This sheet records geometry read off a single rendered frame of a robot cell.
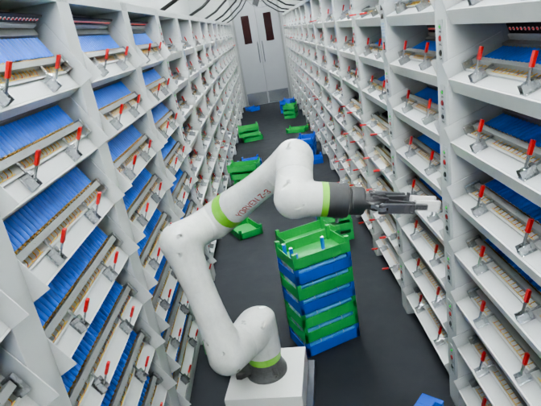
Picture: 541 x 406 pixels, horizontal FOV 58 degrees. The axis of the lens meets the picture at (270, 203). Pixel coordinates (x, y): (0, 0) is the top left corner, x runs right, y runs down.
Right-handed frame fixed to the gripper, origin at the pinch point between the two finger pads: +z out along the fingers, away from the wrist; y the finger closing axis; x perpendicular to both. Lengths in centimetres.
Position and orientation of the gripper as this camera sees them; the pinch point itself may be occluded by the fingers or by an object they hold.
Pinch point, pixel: (424, 203)
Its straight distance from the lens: 134.6
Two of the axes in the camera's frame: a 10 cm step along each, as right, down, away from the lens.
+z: 10.0, 0.4, 0.4
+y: 0.2, 3.4, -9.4
